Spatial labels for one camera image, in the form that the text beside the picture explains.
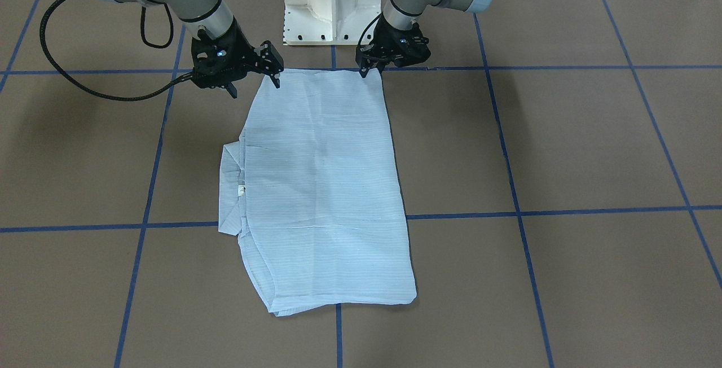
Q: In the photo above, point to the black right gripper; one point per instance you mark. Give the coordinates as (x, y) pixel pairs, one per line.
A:
(243, 48)

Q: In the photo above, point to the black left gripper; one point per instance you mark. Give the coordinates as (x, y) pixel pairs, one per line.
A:
(386, 34)

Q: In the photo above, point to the light blue button shirt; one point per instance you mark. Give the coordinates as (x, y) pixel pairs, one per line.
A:
(311, 191)

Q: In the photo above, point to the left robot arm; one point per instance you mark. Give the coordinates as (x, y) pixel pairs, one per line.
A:
(400, 13)

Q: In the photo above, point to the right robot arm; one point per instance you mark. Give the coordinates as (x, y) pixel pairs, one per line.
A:
(214, 15)

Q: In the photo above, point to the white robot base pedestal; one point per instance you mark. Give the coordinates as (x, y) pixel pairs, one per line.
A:
(329, 22)

